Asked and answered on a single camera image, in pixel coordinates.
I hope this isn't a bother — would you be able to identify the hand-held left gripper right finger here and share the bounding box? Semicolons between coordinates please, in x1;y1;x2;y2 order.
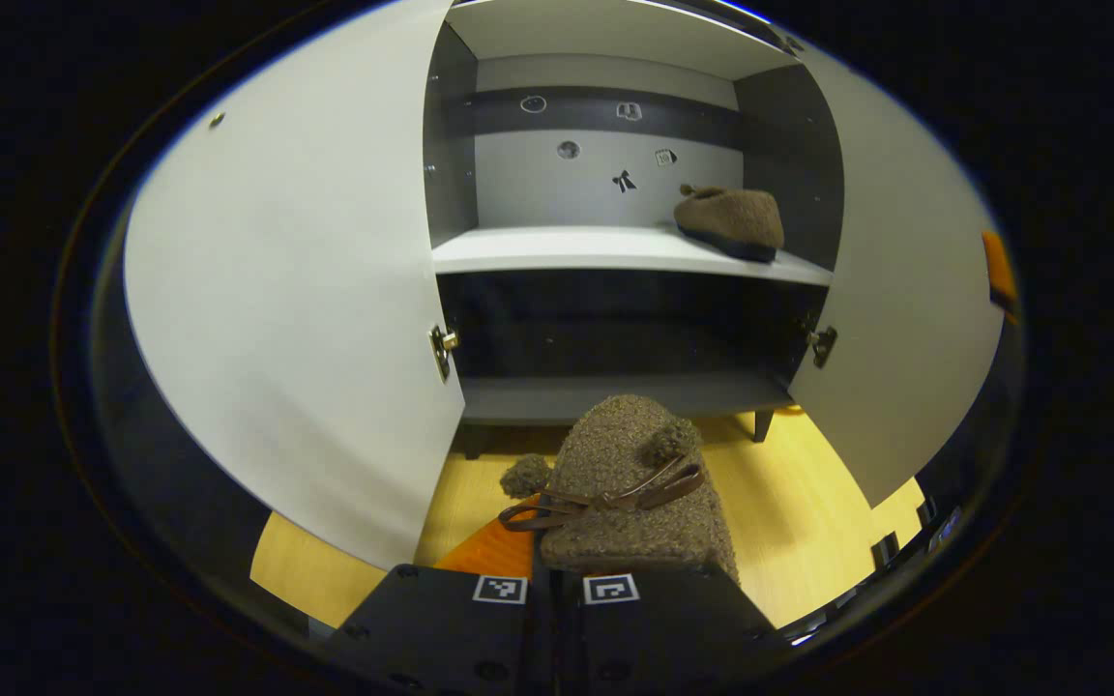
555;568;792;696

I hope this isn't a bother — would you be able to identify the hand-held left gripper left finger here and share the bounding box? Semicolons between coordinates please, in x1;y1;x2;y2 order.
328;501;545;696

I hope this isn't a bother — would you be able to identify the white shoe cabinet door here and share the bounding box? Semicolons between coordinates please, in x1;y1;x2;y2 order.
787;39;1009;509
122;0;467;571

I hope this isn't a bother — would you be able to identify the brown fuzzy shoe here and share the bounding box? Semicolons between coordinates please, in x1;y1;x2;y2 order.
499;394;740;581
673;184;786;264

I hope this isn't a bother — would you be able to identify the white shoe cabinet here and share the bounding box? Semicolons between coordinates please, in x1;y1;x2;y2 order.
422;0;848;461

